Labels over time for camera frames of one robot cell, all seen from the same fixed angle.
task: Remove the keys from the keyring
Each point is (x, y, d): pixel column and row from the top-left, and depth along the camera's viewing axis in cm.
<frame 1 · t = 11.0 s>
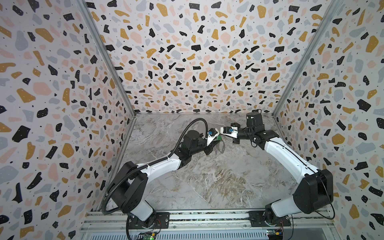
left hand: (220, 136, 78), fingers open
right hand: (222, 128, 78), fingers closed
translucent keyring tag: (223, 147, 83), point 18 cm above the table

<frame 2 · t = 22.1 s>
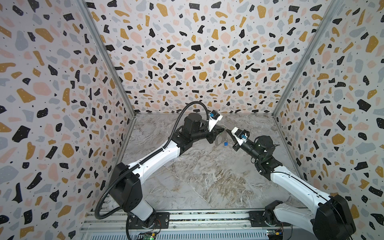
left hand: (225, 125, 72), fingers closed
right hand: (229, 127, 72), fingers closed
blue capped key: (225, 144, 92), point 12 cm above the table
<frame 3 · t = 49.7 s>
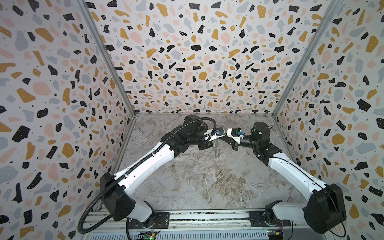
left hand: (217, 132, 71), fingers closed
right hand: (220, 133, 72), fingers closed
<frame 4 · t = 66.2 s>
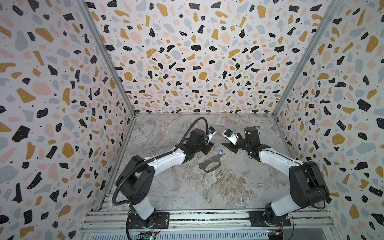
left hand: (213, 138, 86), fingers open
right hand: (225, 136, 88), fingers open
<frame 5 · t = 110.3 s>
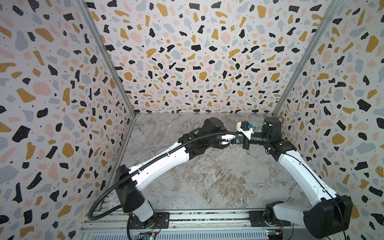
left hand: (229, 126, 69), fingers closed
right hand: (230, 132, 71), fingers closed
